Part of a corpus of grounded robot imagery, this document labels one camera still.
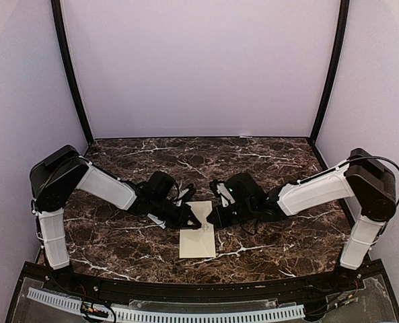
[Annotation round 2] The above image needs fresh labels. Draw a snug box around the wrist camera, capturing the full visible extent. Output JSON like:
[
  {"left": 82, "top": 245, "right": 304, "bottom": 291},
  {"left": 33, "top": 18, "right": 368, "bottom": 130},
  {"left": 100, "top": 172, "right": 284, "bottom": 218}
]
[
  {"left": 174, "top": 184, "right": 196, "bottom": 207},
  {"left": 209, "top": 180, "right": 235, "bottom": 207}
]

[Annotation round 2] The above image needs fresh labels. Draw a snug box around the black frame post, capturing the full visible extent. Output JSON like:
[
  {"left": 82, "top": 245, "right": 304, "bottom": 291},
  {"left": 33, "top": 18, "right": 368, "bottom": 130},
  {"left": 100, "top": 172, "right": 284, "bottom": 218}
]
[
  {"left": 50, "top": 0, "right": 94, "bottom": 146},
  {"left": 309, "top": 0, "right": 350, "bottom": 145}
]

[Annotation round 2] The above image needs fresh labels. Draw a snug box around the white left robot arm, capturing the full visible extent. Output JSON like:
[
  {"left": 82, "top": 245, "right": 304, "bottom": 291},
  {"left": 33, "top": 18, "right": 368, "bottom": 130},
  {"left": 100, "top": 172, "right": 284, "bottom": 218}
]
[{"left": 29, "top": 145, "right": 202, "bottom": 293}]

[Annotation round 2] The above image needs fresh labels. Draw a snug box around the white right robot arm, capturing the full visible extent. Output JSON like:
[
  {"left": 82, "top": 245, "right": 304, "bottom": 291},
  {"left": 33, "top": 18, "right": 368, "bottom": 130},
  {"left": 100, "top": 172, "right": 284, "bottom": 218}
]
[{"left": 207, "top": 148, "right": 399, "bottom": 292}]

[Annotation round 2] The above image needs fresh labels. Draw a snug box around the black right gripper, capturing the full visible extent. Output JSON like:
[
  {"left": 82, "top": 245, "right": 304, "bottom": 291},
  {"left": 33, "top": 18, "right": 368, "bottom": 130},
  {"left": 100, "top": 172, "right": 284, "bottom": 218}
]
[{"left": 207, "top": 201, "right": 256, "bottom": 229}]

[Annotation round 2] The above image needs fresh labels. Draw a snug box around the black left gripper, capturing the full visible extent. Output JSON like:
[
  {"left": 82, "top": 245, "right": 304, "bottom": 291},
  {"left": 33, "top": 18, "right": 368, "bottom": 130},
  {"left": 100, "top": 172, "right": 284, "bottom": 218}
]
[{"left": 151, "top": 196, "right": 201, "bottom": 229}]

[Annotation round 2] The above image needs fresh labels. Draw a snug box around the white slotted cable duct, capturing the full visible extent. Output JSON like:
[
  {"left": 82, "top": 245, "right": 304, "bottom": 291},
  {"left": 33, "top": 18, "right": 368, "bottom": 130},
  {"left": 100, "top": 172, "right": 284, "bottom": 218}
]
[{"left": 27, "top": 287, "right": 305, "bottom": 322}]

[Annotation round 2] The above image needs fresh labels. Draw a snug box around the black left frame post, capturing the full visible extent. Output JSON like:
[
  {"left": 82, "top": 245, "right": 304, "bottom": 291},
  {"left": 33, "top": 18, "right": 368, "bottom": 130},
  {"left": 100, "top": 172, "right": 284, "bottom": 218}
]
[{"left": 50, "top": 0, "right": 94, "bottom": 146}]

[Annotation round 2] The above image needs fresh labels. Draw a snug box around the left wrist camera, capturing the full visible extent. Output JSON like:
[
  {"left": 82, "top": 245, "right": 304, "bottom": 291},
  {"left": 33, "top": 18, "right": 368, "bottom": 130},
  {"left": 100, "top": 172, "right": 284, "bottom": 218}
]
[{"left": 174, "top": 184, "right": 196, "bottom": 207}]

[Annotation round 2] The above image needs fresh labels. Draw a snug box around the white sticker sheet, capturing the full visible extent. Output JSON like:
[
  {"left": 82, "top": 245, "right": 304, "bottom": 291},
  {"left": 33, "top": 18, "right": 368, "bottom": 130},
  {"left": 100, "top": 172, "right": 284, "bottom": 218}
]
[{"left": 147, "top": 214, "right": 166, "bottom": 229}]

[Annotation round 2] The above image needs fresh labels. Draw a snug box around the black front rail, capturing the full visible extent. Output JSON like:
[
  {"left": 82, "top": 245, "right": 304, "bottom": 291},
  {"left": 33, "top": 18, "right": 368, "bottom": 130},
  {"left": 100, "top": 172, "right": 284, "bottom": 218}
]
[{"left": 20, "top": 260, "right": 383, "bottom": 304}]

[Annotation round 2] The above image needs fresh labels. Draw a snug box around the cream paper envelope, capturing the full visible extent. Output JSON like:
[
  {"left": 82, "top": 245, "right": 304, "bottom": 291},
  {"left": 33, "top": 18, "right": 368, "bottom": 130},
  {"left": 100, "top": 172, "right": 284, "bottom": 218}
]
[{"left": 179, "top": 201, "right": 216, "bottom": 258}]

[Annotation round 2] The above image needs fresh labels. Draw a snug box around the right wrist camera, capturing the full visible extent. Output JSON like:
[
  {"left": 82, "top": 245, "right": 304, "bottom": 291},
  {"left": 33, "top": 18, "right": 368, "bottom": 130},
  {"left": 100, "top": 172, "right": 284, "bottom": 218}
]
[{"left": 209, "top": 180, "right": 235, "bottom": 207}]

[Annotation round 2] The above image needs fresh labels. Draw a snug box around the black right frame post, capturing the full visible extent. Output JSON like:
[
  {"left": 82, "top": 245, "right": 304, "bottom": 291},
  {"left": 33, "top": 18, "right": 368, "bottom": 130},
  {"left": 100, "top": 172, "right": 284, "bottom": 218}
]
[{"left": 309, "top": 0, "right": 350, "bottom": 145}]

